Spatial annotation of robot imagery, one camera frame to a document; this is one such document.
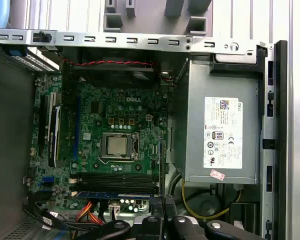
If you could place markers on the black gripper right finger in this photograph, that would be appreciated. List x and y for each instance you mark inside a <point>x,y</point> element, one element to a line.
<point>170,207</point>

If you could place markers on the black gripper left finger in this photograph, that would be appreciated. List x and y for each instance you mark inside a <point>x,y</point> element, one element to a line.
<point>156,207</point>

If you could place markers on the black expansion slot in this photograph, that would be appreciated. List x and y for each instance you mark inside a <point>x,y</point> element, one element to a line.
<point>42,125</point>

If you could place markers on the white board connector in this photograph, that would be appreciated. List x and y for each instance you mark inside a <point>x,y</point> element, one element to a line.
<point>114,209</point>

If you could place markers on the silver CPU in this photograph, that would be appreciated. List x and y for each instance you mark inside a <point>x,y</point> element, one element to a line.
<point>117,145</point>

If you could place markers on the white power supply label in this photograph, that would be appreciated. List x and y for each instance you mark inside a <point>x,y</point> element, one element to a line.
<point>222,150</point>

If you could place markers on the metal CPU socket cover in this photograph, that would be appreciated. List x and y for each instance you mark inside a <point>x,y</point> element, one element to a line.
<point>105,146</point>

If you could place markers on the silver power supply unit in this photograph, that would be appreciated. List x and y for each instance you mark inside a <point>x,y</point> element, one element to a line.
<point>190,125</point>

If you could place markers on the white four-pin power socket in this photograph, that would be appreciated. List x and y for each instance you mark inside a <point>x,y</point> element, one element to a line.
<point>148,118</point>

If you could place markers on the blue SATA connector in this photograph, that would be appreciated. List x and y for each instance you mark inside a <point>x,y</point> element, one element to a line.
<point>50,180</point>

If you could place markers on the green Dell motherboard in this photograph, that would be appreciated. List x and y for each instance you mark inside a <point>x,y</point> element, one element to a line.
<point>90,120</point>

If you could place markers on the black case fan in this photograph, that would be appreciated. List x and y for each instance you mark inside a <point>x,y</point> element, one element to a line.
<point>115,75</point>

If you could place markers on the grey metal PC case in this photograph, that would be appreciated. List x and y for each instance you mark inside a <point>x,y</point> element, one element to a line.
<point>140,40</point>

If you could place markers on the grey plastic parts rack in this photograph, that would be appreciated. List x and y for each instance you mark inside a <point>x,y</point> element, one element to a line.
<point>145,15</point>

